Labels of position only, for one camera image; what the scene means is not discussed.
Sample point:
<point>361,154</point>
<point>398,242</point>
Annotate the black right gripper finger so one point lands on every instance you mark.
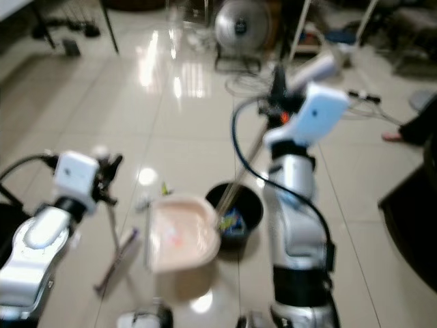
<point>280,82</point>

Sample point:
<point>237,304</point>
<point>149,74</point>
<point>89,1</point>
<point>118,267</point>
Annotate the broom with white grip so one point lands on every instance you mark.
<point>246,167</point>

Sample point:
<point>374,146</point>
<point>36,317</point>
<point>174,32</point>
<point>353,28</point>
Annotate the beige plastic dustpan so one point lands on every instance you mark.
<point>181,232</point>

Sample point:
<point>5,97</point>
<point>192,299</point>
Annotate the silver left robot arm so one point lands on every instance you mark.
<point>34,266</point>

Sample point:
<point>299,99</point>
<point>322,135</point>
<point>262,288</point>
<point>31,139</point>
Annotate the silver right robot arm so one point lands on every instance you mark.
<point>297,225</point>

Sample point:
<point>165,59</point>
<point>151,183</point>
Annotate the silver floor fan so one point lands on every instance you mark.
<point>242,26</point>

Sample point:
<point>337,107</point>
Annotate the small yellow green litter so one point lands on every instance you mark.
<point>165,186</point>

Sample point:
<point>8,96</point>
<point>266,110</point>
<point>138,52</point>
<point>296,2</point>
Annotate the blue stool seat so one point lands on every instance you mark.
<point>341,35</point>

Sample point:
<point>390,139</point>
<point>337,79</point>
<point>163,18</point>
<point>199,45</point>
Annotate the thin purple stick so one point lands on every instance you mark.
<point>117,260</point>

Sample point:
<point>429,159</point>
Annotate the black power strip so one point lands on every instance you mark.
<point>363,97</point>

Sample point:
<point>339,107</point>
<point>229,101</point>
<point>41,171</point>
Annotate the black round waste bin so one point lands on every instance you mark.
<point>249,201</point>

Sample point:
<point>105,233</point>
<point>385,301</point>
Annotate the person foot with dark trouser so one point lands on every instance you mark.
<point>413,130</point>

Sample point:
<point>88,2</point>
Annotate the small grey box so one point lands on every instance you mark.
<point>72,46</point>

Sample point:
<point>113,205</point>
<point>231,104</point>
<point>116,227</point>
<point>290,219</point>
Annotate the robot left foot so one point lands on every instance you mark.
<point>143,319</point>

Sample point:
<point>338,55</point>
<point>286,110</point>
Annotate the black table leg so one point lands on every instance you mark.
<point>107,24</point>

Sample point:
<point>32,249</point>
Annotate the dark furniture block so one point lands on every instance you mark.
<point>413,219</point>

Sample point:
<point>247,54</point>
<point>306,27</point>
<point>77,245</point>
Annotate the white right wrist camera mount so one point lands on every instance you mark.
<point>314,113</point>

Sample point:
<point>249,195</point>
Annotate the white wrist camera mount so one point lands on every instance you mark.
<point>75,174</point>
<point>314,113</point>

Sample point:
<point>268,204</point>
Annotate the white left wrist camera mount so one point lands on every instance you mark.
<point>75,174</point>

